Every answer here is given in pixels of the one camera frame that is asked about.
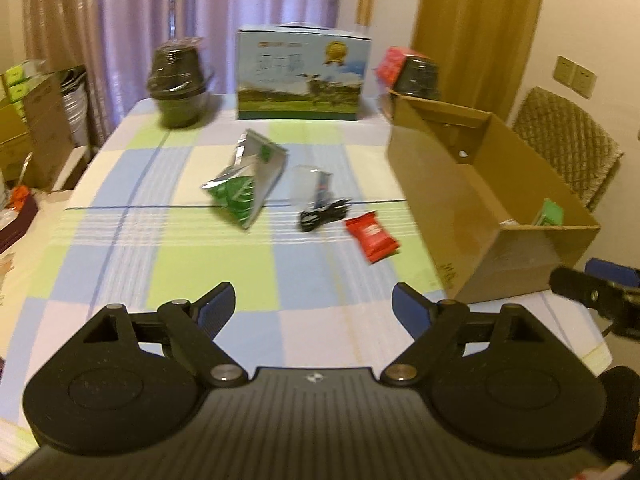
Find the red candy packet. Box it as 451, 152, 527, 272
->
344, 211, 400, 263

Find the green medicine box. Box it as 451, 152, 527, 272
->
533, 198, 564, 226

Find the silver green foil pouch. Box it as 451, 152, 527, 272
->
201, 129, 288, 230

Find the black audio cable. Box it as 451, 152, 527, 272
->
298, 197, 354, 234

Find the brown cardboard box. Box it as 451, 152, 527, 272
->
386, 96, 600, 304

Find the checked tablecloth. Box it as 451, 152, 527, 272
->
0, 92, 612, 451

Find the quilted brown chair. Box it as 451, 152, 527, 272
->
513, 87, 623, 211

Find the dark wrapped bowl left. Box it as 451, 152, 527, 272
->
146, 37, 215, 129

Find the dark wrapped bowl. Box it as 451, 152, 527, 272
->
146, 37, 215, 129
393, 56, 440, 101

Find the dark wrapped bowl right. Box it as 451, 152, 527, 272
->
393, 56, 440, 101

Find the red box behind bowl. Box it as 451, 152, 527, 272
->
374, 46, 430, 88

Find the blue milk carton box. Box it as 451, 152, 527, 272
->
235, 24, 371, 120

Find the wooden door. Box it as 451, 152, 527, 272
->
411, 0, 542, 119

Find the purple curtain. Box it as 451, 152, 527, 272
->
23, 0, 340, 145

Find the wall switch plate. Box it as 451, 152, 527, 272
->
552, 55, 597, 99

